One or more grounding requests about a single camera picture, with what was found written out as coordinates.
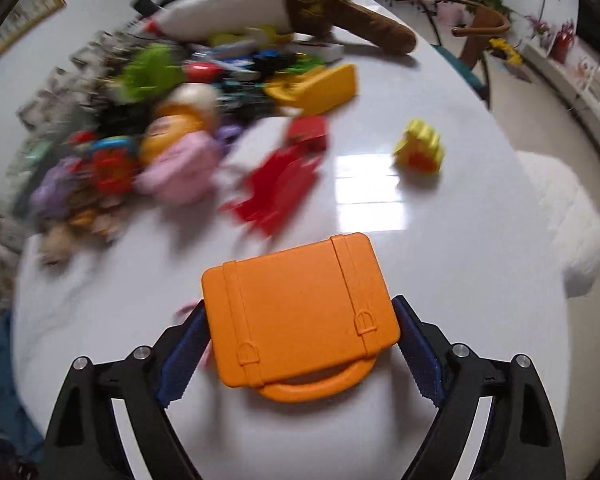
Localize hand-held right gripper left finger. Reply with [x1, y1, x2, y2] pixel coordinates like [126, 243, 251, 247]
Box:
[39, 300, 213, 480]

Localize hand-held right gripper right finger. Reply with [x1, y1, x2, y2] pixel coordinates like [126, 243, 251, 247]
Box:
[391, 295, 567, 480]

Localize orange toy suitcase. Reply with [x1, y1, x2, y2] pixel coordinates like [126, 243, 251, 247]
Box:
[201, 232, 402, 404]

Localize blue cloth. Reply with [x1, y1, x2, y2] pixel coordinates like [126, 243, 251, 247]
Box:
[0, 310, 36, 461]

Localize pink toy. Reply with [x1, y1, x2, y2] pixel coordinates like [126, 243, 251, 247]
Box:
[135, 130, 223, 206]

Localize red plastic toy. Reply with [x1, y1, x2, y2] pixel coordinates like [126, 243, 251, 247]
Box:
[220, 147, 326, 238]

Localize white padded stool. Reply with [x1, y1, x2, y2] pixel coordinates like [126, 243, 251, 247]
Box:
[515, 150, 600, 298]

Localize yellow toy block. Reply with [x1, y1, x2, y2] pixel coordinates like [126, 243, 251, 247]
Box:
[392, 119, 446, 175]

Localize round red and blue toy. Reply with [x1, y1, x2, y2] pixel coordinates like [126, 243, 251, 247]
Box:
[87, 136, 141, 196]

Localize purple plush toy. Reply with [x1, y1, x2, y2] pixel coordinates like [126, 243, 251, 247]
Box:
[30, 157, 88, 226]

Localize orange and white egg toy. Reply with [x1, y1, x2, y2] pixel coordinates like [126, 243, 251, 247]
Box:
[140, 82, 221, 166]

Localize yellow toy box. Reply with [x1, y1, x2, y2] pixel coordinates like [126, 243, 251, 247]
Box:
[265, 63, 357, 116]

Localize lime green toy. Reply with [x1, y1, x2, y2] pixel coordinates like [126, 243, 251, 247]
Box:
[112, 42, 186, 106]

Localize white television cabinet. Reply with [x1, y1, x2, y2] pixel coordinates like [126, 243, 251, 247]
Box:
[522, 40, 600, 141]

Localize yellow artificial sunflowers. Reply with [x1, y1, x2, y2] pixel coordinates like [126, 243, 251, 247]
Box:
[487, 37, 525, 67]

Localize wooden chair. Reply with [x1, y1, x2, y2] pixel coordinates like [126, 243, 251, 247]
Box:
[392, 0, 512, 106]

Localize pink basket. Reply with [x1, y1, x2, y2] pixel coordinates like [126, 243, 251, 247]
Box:
[437, 0, 463, 26]

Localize white plush goose toy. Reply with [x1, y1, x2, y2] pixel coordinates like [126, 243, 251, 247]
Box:
[145, 0, 418, 56]

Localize small purple potted plant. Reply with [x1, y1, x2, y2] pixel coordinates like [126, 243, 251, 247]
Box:
[525, 14, 551, 38]

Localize black television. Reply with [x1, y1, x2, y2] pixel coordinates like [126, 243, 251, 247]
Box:
[576, 0, 600, 58]

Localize gold framed calligraphy picture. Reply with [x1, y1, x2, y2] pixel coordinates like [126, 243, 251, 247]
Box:
[0, 0, 67, 73]

